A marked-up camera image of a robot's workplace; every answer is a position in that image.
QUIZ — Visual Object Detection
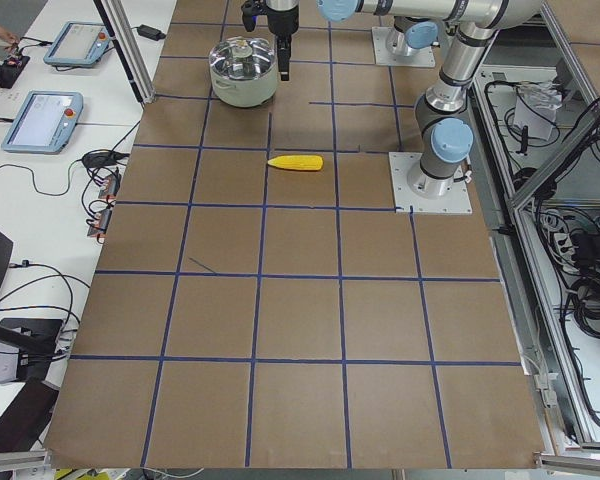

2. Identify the aluminium frame post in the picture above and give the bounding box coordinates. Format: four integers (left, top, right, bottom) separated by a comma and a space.
93, 0, 156, 105

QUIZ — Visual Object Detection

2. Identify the upper teach pendant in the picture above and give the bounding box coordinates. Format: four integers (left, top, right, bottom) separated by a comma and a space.
43, 21, 110, 68

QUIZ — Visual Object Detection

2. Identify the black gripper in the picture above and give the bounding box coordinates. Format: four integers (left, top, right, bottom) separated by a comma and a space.
265, 0, 299, 81

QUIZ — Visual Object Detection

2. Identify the lower teach pendant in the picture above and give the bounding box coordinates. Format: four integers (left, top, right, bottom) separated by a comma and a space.
1, 91, 84, 154

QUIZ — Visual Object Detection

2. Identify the black power adapter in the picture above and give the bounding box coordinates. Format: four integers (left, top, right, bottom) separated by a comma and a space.
137, 24, 166, 41

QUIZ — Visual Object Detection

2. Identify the teach pendant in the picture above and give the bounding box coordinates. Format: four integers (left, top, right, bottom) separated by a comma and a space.
43, 21, 110, 68
1, 91, 84, 154

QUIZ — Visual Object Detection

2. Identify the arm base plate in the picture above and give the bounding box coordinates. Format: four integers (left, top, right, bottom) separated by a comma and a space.
372, 23, 438, 68
389, 152, 473, 215

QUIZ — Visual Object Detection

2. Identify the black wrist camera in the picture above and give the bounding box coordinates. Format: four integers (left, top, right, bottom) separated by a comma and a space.
241, 0, 266, 32

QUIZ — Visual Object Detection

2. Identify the brown paper table mat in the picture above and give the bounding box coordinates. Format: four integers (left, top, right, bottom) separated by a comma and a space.
45, 1, 544, 469

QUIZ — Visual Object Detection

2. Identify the glass pot lid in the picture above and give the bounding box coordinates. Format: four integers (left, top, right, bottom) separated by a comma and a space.
209, 36, 277, 81

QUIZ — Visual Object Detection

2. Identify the yellow corn cob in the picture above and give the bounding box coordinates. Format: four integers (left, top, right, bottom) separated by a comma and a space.
267, 154, 324, 172

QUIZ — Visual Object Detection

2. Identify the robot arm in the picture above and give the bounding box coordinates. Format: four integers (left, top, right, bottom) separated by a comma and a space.
316, 1, 542, 199
385, 16, 439, 57

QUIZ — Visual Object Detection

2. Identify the pale green cooking pot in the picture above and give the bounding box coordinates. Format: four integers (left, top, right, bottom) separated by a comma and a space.
209, 63, 278, 108

